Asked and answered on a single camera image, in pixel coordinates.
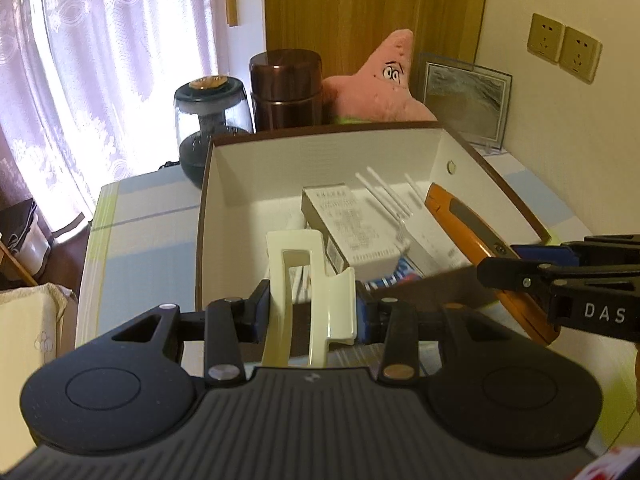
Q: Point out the glass picture frame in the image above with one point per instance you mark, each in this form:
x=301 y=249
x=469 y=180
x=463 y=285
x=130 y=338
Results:
x=465 y=95

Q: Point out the blue packet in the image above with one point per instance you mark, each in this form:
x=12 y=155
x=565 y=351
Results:
x=402 y=272

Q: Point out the cream hair clip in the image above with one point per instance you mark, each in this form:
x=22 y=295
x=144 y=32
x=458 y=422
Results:
x=320 y=310

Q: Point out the beige wall outlet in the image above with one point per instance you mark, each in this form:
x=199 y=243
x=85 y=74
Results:
x=545 y=37
x=580 y=52

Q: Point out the pink starfish plush toy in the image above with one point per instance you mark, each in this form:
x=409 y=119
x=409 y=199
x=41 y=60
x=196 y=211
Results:
x=380 y=90

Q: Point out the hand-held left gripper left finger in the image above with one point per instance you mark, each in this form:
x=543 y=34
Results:
x=261 y=305

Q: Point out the white printed medicine box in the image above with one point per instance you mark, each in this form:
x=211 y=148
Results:
x=345 y=220

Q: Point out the white lace curtain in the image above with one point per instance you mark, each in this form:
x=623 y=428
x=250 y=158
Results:
x=100 y=60

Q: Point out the brown metal canister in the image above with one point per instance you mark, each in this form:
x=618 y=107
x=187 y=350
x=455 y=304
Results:
x=285 y=90

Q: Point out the brown box with white inside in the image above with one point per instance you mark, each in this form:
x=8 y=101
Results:
x=320 y=165

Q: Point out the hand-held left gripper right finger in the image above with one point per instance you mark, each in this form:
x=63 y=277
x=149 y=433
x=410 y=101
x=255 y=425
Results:
x=366 y=320

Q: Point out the dark bag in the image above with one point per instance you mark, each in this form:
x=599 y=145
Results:
x=27 y=225

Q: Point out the dark glass jar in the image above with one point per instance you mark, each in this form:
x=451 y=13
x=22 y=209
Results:
x=210 y=110

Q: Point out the cream cloth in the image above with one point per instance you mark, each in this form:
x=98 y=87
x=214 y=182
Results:
x=30 y=330

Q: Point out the red white packet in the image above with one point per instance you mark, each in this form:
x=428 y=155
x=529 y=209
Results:
x=615 y=465

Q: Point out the white router with antennas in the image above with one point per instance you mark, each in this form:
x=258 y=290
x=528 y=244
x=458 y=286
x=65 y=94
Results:
x=435 y=250

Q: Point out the orange utility knife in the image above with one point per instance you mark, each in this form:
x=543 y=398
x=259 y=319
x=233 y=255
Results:
x=465 y=220

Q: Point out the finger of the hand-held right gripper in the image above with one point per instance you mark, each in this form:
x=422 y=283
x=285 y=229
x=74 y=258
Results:
x=540 y=254
x=505 y=272

